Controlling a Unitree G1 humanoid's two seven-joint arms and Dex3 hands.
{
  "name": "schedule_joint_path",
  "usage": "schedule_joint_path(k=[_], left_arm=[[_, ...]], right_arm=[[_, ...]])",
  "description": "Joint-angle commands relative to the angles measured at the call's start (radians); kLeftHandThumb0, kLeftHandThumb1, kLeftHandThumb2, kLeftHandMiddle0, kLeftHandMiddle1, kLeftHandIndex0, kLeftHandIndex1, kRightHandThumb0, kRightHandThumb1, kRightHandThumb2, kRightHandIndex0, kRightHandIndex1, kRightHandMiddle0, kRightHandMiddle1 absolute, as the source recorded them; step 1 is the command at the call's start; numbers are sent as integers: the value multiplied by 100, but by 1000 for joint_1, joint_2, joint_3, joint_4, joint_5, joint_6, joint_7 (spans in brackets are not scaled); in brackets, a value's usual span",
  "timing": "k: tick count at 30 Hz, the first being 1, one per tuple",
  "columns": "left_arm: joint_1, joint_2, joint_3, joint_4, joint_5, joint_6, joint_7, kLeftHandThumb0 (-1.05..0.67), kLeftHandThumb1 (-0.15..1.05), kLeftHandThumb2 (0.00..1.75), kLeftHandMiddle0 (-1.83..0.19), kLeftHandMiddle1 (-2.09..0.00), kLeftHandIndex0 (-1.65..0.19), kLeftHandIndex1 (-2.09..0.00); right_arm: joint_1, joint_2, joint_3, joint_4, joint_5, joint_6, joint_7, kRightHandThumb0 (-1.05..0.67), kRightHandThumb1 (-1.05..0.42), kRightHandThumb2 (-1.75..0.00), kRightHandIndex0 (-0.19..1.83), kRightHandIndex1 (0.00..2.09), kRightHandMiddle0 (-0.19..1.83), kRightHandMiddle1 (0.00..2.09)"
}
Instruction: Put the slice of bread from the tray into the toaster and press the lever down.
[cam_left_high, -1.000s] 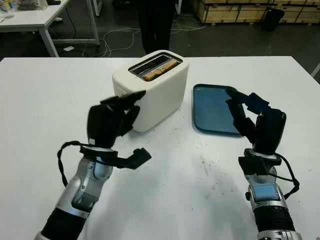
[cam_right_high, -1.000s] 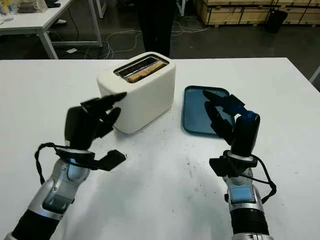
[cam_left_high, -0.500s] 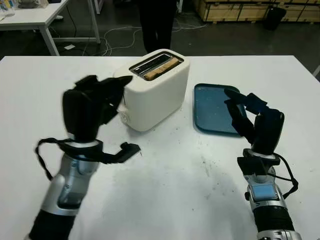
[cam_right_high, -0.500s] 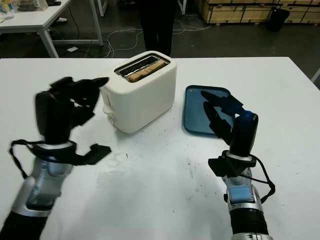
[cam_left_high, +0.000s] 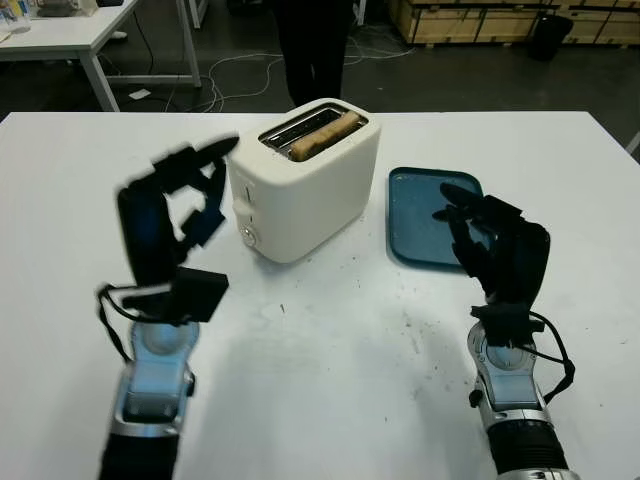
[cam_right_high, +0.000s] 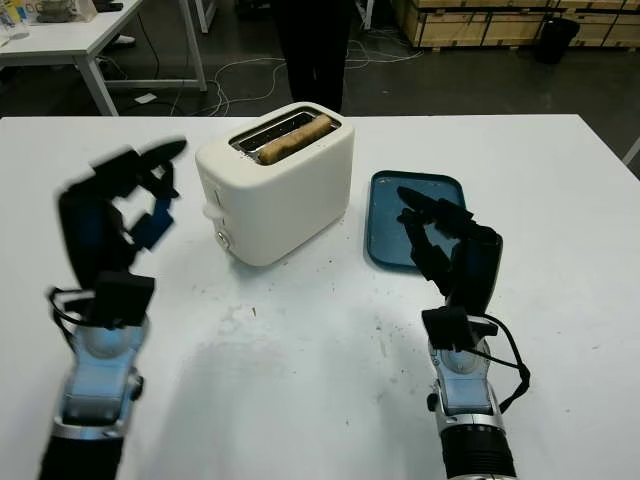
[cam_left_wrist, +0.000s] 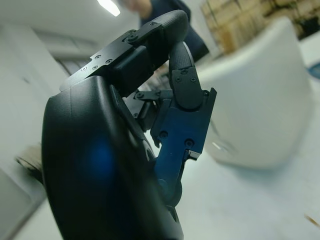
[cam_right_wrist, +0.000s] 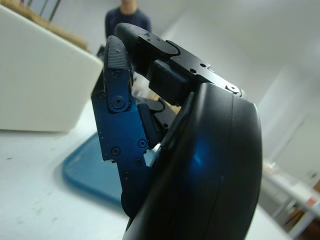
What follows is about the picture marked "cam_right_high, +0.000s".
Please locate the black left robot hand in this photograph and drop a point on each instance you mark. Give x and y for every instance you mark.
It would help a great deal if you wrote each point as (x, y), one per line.
(85, 235)

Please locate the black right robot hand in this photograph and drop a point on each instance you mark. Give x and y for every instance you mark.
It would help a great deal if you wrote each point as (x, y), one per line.
(475, 270)

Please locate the white two-slot toaster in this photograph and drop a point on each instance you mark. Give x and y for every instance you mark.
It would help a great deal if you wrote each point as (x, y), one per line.
(280, 210)

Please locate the brown bread slice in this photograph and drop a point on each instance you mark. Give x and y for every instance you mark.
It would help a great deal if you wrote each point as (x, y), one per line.
(295, 140)

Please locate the blue rectangular tray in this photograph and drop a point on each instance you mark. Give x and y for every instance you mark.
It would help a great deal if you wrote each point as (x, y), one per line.
(385, 225)

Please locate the white paper sheet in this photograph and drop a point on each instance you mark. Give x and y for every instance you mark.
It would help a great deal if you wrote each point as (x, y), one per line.
(145, 97)

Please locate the white office desk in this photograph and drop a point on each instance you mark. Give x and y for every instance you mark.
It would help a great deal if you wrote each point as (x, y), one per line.
(60, 40)

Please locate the grey desk object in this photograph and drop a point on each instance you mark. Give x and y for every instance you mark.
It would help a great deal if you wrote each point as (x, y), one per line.
(52, 10)

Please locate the clear labelled cup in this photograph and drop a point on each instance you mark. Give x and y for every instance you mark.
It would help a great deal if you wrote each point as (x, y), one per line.
(12, 17)

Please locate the black waste bin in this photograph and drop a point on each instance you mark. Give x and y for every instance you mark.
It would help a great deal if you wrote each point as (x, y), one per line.
(557, 40)

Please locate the wooden crates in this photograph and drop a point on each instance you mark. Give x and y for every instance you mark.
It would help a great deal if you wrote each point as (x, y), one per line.
(475, 25)

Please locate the person in black trousers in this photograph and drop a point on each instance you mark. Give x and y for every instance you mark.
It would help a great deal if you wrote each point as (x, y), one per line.
(310, 50)

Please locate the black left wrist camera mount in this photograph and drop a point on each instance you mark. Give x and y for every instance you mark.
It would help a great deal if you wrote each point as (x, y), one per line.
(125, 300)

